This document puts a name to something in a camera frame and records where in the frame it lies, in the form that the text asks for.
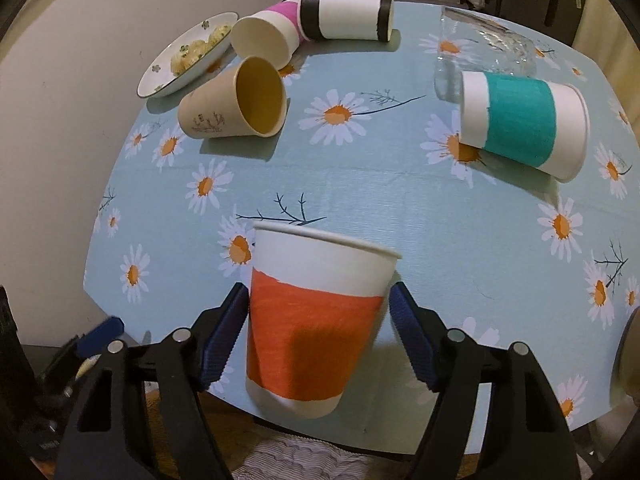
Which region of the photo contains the orange banded paper cup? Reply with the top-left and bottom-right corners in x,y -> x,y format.
245,220 -> 401,419

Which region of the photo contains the tan kraft paper cup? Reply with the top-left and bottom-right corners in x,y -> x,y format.
177,56 -> 288,139

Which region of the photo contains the teal banded paper cup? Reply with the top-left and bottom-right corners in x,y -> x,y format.
459,72 -> 590,182

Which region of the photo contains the pink banded paper cup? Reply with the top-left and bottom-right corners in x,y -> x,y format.
231,0 -> 304,70

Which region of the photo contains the black banded paper cup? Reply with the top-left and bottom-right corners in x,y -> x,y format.
297,0 -> 394,42

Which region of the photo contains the clear glass cup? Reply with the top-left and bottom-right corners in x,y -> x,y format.
434,8 -> 537,103

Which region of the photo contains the white bowl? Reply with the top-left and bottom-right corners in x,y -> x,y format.
615,309 -> 640,404

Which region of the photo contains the blue daisy tablecloth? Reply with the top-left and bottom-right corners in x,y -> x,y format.
84,2 -> 639,428

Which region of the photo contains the white floral plate with snacks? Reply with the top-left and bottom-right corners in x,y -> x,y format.
137,12 -> 239,99

